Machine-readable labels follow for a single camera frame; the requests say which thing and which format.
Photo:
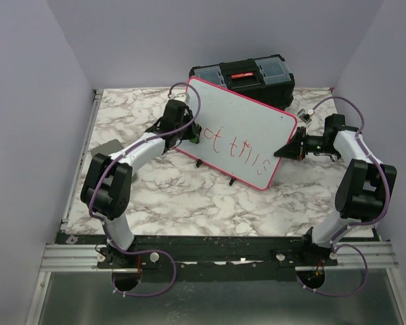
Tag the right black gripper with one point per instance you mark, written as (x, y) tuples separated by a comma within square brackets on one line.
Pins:
[(293, 149)]

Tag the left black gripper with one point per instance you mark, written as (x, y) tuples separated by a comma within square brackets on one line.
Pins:
[(189, 135)]

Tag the pink framed whiteboard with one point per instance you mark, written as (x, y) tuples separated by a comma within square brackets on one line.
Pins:
[(239, 135)]

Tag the green bone-shaped eraser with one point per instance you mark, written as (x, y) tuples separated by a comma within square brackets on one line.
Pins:
[(195, 134)]

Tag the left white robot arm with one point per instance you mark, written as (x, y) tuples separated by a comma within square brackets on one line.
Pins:
[(107, 187)]

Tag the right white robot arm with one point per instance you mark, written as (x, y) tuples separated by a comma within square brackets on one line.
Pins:
[(364, 193)]

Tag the black plastic toolbox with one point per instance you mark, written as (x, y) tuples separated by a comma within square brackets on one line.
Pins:
[(267, 79)]

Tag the grey sponge block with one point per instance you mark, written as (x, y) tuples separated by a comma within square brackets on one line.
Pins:
[(107, 148)]

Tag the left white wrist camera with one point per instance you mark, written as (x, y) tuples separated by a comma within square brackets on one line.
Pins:
[(182, 97)]

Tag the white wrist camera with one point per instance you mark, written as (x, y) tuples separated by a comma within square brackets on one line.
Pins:
[(182, 97), (306, 115)]

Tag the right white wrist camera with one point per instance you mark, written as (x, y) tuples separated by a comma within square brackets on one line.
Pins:
[(306, 115)]

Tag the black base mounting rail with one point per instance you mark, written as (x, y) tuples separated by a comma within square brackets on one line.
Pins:
[(164, 259)]

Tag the aluminium extrusion frame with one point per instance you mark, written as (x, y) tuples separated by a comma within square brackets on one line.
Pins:
[(66, 253)]

